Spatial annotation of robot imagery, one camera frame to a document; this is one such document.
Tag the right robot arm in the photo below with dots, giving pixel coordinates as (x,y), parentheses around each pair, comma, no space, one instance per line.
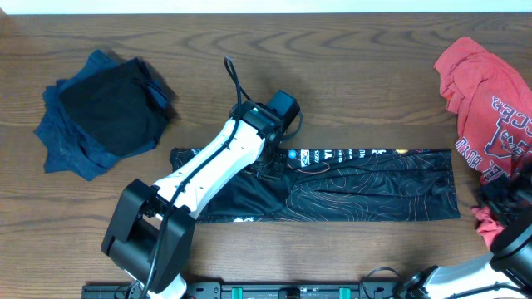
(505,271)

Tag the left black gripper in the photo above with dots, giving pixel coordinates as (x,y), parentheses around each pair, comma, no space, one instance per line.
(280,173)

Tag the folded navy blue garment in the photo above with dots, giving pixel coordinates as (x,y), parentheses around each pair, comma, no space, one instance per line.
(69,147)

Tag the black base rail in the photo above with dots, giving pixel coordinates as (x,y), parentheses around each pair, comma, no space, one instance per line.
(367,288)

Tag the folded black garment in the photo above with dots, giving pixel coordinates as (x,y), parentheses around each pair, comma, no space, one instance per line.
(122,108)

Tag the red soccer t-shirt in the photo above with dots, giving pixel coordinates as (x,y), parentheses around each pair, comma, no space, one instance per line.
(493,107)

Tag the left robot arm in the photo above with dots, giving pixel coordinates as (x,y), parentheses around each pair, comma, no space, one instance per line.
(152,227)

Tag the black orange-patterned jersey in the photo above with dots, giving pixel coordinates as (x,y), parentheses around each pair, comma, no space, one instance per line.
(342,185)

